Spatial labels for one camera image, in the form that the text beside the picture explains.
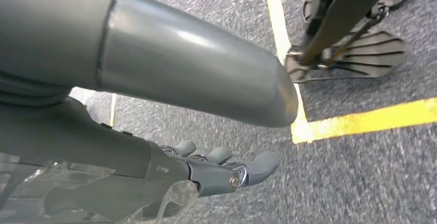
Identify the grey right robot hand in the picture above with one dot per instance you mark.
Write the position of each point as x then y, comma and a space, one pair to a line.
187, 62

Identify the yellow floor tape outline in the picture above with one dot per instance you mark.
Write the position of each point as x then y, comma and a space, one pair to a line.
375, 118

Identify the black robot leg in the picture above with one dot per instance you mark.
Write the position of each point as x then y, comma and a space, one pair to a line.
341, 14

